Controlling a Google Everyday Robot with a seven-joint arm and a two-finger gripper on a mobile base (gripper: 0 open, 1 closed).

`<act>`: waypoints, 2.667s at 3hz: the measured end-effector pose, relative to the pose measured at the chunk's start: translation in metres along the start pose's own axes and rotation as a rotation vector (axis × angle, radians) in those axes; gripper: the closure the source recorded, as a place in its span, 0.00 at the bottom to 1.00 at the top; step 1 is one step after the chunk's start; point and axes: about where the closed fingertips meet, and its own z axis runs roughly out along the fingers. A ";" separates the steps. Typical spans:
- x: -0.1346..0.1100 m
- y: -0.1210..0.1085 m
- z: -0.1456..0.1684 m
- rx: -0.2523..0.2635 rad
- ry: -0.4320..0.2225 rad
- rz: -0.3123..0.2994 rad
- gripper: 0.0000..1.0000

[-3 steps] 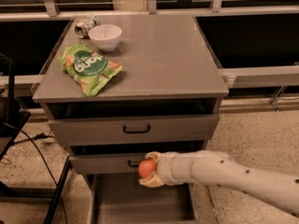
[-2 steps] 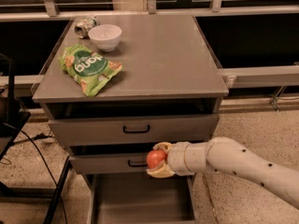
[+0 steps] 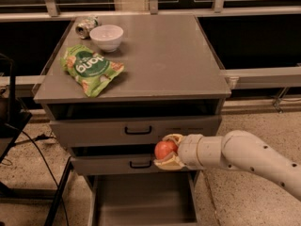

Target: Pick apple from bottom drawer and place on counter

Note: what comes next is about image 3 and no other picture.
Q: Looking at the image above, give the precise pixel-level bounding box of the white ceramic bowl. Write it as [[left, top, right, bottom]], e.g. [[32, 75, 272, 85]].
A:
[[89, 24, 124, 52]]

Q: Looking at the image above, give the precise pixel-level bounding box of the metal window railing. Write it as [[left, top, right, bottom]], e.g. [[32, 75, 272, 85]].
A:
[[0, 0, 301, 107]]

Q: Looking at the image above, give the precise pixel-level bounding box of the crushed aluminium can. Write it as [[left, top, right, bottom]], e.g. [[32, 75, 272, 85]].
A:
[[75, 16, 102, 40]]

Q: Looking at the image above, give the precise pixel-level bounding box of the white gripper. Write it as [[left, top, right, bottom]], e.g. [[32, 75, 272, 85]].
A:
[[153, 134, 203, 170]]

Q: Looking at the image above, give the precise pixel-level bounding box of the grey bottom drawer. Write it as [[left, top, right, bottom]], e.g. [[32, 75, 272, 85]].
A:
[[87, 172, 200, 226]]

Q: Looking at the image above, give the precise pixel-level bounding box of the grey middle drawer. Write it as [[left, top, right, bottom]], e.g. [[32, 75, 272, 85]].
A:
[[69, 142, 210, 176]]

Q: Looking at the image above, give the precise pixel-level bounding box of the black cable on floor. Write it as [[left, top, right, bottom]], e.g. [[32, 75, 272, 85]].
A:
[[0, 122, 71, 226]]

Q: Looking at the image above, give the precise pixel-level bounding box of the green chip bag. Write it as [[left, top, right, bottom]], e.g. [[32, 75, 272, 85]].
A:
[[60, 44, 124, 98]]

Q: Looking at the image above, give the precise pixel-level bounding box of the black stand left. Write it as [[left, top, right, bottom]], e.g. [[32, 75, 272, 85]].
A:
[[0, 54, 71, 226]]

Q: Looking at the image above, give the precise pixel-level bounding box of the grey drawer cabinet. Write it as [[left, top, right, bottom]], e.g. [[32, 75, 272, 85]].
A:
[[33, 13, 232, 226]]

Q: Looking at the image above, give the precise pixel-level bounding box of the red apple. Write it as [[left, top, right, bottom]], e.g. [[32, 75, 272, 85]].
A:
[[154, 140, 178, 160]]

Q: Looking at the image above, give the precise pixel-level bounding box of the grey drawer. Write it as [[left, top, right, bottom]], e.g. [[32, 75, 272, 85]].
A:
[[69, 142, 210, 176], [87, 172, 200, 226], [51, 100, 221, 148]]

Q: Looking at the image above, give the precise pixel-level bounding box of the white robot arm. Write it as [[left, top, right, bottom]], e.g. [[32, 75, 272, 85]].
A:
[[154, 130, 301, 200]]

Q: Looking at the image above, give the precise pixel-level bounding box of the grey top drawer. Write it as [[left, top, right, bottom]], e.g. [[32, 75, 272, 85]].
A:
[[51, 100, 221, 148]]

